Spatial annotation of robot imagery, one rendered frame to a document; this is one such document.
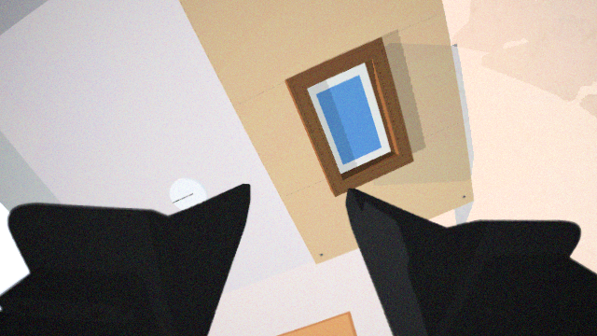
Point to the tan wooden board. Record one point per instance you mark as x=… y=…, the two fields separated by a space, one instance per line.
x=255 y=45

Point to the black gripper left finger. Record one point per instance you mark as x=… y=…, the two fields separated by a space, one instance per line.
x=185 y=258

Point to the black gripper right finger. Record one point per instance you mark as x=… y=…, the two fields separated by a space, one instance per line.
x=422 y=271

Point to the brown wooden picture frame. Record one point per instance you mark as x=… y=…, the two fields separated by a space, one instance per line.
x=350 y=110

